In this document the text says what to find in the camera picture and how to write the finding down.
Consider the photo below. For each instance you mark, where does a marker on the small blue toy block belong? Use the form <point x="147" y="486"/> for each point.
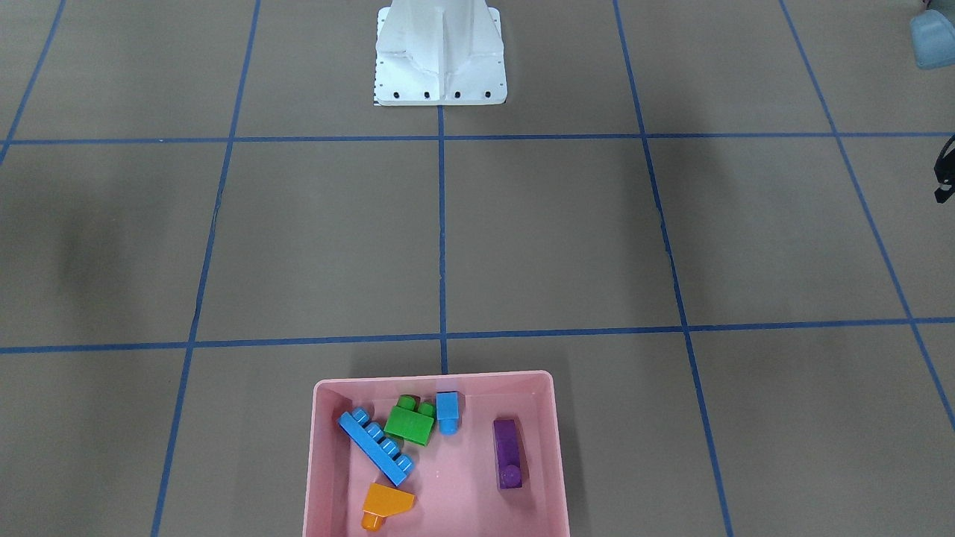
<point x="448" y="412"/>

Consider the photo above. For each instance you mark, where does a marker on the green toy block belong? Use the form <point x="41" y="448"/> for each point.
<point x="412" y="420"/>

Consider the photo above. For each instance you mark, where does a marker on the purple toy block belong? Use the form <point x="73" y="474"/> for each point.
<point x="507" y="454"/>

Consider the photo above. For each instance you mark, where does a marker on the long blue toy block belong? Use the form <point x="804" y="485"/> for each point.
<point x="384" y="452"/>

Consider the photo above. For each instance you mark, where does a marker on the orange toy block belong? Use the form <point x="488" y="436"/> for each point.
<point x="382" y="502"/>

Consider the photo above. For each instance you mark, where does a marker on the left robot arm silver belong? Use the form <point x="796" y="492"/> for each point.
<point x="932" y="34"/>

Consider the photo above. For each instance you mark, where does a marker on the white pedestal column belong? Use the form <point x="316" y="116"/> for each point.
<point x="439" y="53"/>

